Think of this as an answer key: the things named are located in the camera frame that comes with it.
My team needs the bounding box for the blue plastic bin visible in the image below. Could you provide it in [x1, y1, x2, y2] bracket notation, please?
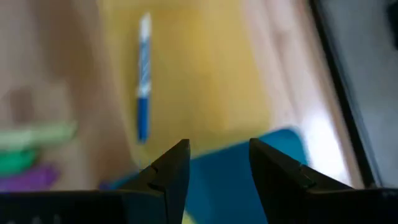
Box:
[99, 127, 308, 224]

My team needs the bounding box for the blue dry-erase marker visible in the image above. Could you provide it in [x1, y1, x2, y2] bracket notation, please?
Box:
[136, 12, 153, 144]

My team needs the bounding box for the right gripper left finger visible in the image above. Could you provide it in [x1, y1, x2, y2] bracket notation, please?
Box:
[0, 139, 191, 224]

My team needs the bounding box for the yellow plastic bin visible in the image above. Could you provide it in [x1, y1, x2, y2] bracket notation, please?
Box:
[96, 0, 274, 162]

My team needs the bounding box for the purple Sharpie marker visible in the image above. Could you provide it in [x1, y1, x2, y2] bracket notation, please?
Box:
[0, 163, 60, 191]

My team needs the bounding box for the light green highlighter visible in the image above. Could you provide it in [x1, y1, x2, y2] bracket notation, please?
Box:
[0, 121, 78, 152]

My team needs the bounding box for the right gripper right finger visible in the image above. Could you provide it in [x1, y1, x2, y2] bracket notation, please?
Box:
[248, 138, 398, 224]

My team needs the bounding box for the black metal table frame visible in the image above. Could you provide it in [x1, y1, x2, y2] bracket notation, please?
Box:
[309, 0, 383, 189]

